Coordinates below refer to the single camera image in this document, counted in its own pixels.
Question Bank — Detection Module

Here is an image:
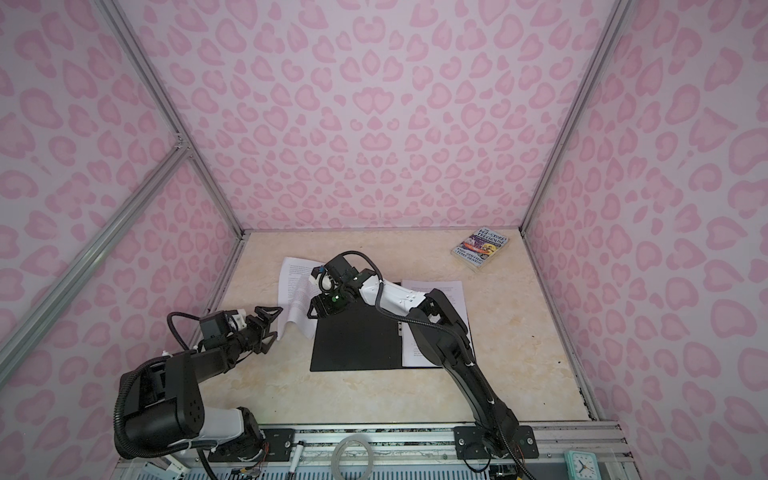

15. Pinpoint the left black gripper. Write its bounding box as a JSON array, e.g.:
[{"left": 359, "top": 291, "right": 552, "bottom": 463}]
[{"left": 226, "top": 307, "right": 281, "bottom": 356}]

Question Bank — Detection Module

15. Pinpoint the printed paper sheet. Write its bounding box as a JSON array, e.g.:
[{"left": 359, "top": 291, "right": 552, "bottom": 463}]
[{"left": 277, "top": 257, "right": 321, "bottom": 340}]

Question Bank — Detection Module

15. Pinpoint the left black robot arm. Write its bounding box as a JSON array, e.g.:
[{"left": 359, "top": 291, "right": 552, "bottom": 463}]
[{"left": 113, "top": 306, "right": 282, "bottom": 461}]

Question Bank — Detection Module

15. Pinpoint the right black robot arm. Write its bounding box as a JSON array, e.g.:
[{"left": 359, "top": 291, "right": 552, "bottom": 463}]
[{"left": 309, "top": 250, "right": 519, "bottom": 458}]

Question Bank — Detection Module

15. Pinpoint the white marker pen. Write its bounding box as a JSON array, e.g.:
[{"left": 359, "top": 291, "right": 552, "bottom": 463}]
[{"left": 286, "top": 441, "right": 304, "bottom": 479}]

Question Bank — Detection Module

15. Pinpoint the colourful paperback book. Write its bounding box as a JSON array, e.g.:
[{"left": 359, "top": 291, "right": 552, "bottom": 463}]
[{"left": 451, "top": 227, "right": 509, "bottom": 271}]

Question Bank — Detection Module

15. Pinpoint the white box device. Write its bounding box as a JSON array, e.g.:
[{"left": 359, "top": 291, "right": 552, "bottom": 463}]
[{"left": 142, "top": 456, "right": 191, "bottom": 480}]

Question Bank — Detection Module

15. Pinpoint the teal desk clock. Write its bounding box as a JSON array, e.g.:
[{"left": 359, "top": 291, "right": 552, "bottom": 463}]
[{"left": 564, "top": 450, "right": 602, "bottom": 480}]

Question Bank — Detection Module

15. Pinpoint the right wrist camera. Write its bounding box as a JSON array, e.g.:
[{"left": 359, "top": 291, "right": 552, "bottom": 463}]
[{"left": 311, "top": 265, "right": 335, "bottom": 292}]

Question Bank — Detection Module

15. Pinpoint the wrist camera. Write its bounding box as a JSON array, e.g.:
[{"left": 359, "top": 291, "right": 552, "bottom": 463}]
[
  {"left": 311, "top": 265, "right": 335, "bottom": 292},
  {"left": 222, "top": 309, "right": 247, "bottom": 333}
]

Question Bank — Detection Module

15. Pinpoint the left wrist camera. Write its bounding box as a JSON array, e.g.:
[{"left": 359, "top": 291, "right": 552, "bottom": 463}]
[{"left": 222, "top": 309, "right": 247, "bottom": 333}]

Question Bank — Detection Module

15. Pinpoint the right black corrugated cable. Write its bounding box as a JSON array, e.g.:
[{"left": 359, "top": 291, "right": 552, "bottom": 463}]
[{"left": 341, "top": 250, "right": 538, "bottom": 480}]

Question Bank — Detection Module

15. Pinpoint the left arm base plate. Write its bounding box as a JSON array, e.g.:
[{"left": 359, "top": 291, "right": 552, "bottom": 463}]
[{"left": 207, "top": 428, "right": 295, "bottom": 463}]

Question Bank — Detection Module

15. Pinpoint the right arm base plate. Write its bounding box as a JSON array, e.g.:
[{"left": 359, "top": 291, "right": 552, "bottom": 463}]
[{"left": 452, "top": 425, "right": 540, "bottom": 460}]

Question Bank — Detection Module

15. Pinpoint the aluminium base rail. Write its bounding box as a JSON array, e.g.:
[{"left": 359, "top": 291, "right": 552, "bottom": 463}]
[{"left": 211, "top": 421, "right": 640, "bottom": 479}]

